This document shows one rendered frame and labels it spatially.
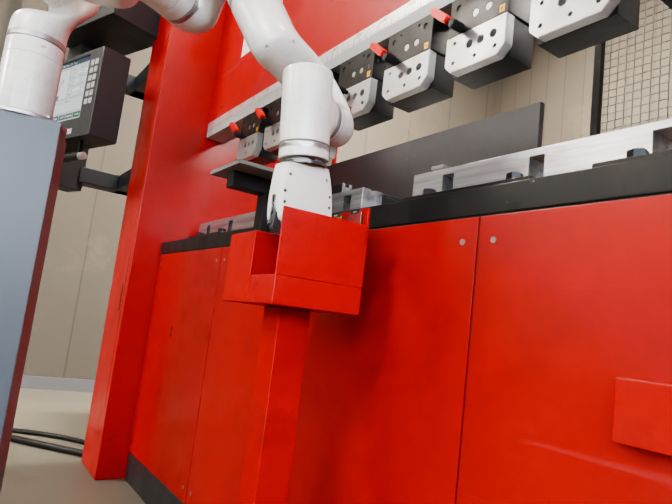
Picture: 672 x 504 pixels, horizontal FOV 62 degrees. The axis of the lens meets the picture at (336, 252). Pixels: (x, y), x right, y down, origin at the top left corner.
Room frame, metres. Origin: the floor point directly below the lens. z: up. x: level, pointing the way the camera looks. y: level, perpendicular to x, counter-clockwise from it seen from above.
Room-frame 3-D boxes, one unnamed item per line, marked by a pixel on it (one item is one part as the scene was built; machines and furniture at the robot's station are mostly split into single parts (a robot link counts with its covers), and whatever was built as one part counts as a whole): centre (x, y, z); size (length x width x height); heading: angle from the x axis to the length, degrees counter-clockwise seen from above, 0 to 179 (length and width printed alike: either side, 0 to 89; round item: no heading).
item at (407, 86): (1.19, -0.14, 1.24); 0.15 x 0.09 x 0.17; 34
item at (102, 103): (2.22, 1.12, 1.42); 0.45 x 0.12 x 0.36; 53
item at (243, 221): (1.96, 0.38, 0.92); 0.50 x 0.06 x 0.10; 34
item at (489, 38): (1.03, -0.25, 1.24); 0.15 x 0.09 x 0.17; 34
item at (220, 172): (1.42, 0.19, 1.00); 0.26 x 0.18 x 0.01; 124
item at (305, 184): (0.90, 0.07, 0.85); 0.10 x 0.07 x 0.11; 122
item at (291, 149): (0.89, 0.07, 0.91); 0.09 x 0.08 x 0.03; 122
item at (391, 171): (1.99, -0.22, 1.12); 1.13 x 0.02 x 0.44; 34
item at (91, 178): (2.43, 1.02, 1.18); 0.40 x 0.24 x 0.07; 34
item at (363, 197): (1.46, 0.04, 0.92); 0.39 x 0.06 x 0.10; 34
